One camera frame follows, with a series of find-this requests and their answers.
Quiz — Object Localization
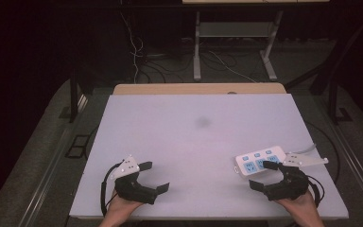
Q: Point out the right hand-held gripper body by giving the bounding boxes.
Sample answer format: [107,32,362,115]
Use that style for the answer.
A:
[264,151,330,202]

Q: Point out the white power strip blue sockets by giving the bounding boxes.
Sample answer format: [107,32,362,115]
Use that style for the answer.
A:
[233,145,287,179]

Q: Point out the black floor frame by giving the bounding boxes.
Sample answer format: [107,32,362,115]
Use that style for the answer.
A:
[64,133,92,159]

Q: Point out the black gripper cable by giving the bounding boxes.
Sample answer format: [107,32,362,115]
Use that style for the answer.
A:
[99,161,125,218]
[306,174,326,208]

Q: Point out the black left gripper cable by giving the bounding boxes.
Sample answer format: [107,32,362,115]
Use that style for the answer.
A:
[99,161,125,218]

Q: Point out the person's left hand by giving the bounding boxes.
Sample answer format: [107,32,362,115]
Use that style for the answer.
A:
[98,191,147,227]

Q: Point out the white foam table mat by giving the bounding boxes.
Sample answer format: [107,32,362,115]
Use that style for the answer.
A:
[68,93,350,221]

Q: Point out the aluminium floor rail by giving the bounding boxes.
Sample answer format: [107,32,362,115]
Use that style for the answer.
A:
[18,94,90,227]
[313,94,363,221]

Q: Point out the person's right hand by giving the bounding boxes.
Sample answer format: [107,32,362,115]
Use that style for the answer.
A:
[275,190,326,227]

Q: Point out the grey power strip cable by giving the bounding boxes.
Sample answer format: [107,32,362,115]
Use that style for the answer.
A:
[294,143,317,156]

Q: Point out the grey metal stand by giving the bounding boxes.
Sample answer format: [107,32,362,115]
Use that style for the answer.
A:
[192,10,284,82]

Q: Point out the white floor cable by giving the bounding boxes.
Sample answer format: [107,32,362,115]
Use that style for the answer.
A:
[119,12,145,84]

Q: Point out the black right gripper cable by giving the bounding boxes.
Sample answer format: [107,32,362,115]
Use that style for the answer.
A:
[306,174,326,208]

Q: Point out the black floor cable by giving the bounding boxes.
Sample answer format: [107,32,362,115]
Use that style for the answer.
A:
[304,120,341,184]

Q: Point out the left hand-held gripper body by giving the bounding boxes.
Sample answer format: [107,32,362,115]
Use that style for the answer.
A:
[110,154,159,205]

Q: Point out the black stand leg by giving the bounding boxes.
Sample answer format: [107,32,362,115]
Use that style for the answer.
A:
[326,79,354,126]

